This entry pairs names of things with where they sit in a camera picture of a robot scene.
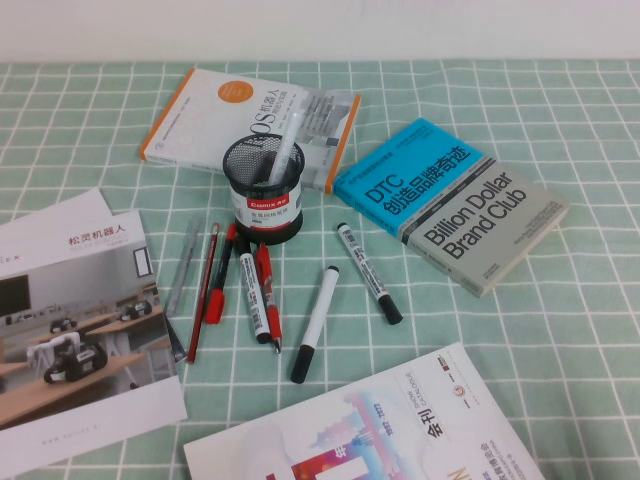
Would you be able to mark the white translucent pen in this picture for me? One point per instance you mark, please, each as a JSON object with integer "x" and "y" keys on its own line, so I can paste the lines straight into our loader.
{"x": 287, "y": 140}

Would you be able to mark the black mesh pen holder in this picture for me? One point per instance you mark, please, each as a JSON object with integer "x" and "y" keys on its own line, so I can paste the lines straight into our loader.
{"x": 267, "y": 210}

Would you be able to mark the red gel pen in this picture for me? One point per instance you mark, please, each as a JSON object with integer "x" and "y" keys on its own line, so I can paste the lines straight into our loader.
{"x": 269, "y": 295}

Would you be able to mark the red black marker pen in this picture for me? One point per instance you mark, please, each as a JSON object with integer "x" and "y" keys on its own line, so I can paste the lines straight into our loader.
{"x": 219, "y": 280}

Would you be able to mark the printed white black marker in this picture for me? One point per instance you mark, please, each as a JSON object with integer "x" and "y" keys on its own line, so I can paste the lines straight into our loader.
{"x": 370, "y": 275}
{"x": 252, "y": 295}

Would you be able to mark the plain white black-capped marker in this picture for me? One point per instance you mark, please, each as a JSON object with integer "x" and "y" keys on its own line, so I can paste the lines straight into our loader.
{"x": 316, "y": 320}

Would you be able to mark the red pencil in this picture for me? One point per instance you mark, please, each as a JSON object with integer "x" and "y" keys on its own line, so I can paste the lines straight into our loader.
{"x": 203, "y": 295}

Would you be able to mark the blue grey DTC book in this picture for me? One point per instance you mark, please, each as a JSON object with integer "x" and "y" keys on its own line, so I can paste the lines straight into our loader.
{"x": 450, "y": 210}

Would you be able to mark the white orange ROS book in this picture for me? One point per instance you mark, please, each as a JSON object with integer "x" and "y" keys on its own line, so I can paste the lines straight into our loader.
{"x": 210, "y": 120}

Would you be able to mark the white show catalogue magazine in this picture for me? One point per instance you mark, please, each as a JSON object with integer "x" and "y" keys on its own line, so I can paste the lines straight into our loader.
{"x": 380, "y": 430}

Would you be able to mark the brochure with robot photo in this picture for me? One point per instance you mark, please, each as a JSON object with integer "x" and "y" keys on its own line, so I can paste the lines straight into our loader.
{"x": 85, "y": 320}

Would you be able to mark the green checked tablecloth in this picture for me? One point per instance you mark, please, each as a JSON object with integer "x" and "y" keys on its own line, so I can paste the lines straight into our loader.
{"x": 550, "y": 125}

